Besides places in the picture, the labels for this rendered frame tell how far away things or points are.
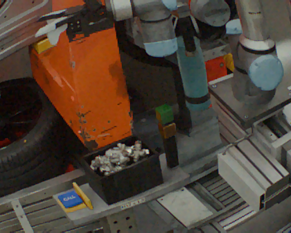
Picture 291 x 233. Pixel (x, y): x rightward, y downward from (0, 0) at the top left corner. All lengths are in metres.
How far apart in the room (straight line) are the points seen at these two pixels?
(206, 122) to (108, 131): 0.65
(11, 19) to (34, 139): 0.52
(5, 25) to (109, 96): 0.62
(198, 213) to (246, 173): 0.93
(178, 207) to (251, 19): 1.28
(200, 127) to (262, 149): 1.07
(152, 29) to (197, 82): 0.88
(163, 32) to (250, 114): 0.38
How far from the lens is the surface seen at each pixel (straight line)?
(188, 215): 2.87
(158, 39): 1.79
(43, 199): 2.68
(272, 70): 1.87
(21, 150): 2.66
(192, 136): 3.04
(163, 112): 2.38
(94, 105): 2.46
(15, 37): 2.81
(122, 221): 2.48
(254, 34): 1.84
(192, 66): 2.60
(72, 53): 2.35
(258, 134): 2.05
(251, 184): 1.92
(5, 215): 2.64
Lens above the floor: 1.92
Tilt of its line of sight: 32 degrees down
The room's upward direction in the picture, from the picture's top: 11 degrees counter-clockwise
